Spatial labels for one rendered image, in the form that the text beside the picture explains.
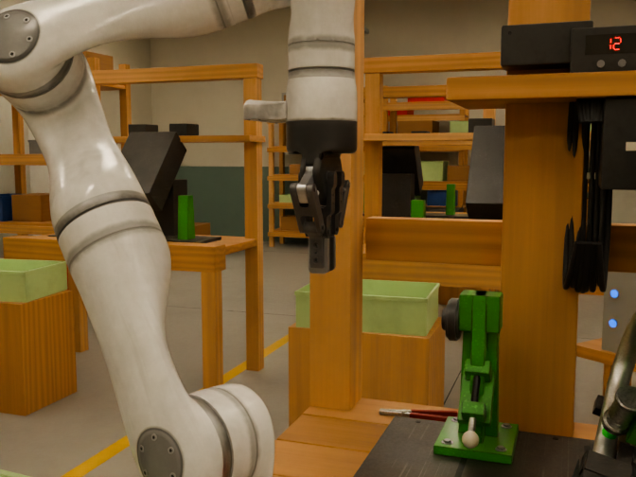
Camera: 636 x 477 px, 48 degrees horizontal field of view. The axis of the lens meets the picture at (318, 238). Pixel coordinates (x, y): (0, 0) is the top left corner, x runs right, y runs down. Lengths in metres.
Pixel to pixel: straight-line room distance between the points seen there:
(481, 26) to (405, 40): 1.14
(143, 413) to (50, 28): 0.37
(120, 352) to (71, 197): 0.15
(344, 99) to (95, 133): 0.25
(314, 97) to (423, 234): 0.81
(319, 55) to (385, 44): 10.80
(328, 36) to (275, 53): 11.36
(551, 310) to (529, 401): 0.18
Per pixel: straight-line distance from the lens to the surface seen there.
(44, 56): 0.75
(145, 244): 0.66
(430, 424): 1.42
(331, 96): 0.73
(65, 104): 0.80
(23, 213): 6.76
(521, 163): 1.38
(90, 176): 0.70
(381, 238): 1.53
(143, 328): 0.63
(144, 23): 0.75
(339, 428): 1.45
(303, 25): 0.75
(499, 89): 1.27
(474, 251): 1.49
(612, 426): 1.10
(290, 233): 11.16
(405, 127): 8.25
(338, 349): 1.50
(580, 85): 1.27
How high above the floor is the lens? 1.40
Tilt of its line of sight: 6 degrees down
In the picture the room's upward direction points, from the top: straight up
